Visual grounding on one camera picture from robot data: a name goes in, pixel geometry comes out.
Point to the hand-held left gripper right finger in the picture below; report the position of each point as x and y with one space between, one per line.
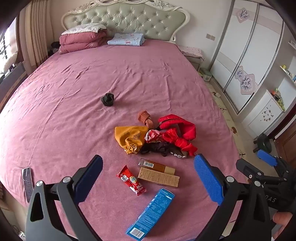
208 178

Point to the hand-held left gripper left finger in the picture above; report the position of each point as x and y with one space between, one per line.
89 176

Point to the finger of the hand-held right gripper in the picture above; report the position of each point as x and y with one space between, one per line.
266 156
247 168

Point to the red candy wrapper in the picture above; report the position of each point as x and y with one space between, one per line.
131 180

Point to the light brown box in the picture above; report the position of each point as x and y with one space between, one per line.
159 178

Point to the dark brown box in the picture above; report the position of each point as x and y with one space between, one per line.
155 165

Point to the red zip pouch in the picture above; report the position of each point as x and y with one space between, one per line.
182 126

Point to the blue box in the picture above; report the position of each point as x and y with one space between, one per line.
152 213

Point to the person's right hand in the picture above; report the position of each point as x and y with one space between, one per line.
283 219

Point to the dark green round stool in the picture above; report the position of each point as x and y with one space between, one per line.
264 142

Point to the brown wooden door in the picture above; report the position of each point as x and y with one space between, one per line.
288 143

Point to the white cabinet with stickers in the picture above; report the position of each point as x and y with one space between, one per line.
263 115

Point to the red knotted cloth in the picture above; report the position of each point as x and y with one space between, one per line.
180 141

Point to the cream printed play mat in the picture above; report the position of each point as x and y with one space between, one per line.
229 120

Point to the black underwear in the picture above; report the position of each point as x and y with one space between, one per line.
159 148

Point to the smartphone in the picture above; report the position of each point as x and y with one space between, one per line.
27 183

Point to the red and white wrapper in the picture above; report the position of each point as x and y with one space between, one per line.
153 135

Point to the black sock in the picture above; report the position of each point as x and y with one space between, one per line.
107 99

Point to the brown sock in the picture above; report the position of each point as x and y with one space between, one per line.
144 117

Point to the bed with pink sheet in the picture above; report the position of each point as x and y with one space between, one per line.
92 81

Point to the pale green storage box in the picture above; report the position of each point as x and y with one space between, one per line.
206 75

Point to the white sliding-door wardrobe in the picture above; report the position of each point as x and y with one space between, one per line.
245 46

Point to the grey nightstand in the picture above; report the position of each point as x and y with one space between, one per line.
196 63

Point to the pink floral cloth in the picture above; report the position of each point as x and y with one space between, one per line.
190 51

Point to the dark bag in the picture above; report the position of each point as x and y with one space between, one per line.
53 48

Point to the light blue pillow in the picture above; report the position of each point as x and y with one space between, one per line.
126 39

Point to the patterned pillow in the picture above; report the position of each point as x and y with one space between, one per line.
83 29

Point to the beige curtain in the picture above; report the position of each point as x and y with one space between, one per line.
34 34

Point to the green tufted headboard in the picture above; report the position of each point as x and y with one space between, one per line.
129 20

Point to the wall shelf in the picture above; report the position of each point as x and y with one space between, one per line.
289 71

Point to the wall switch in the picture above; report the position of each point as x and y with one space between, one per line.
210 36

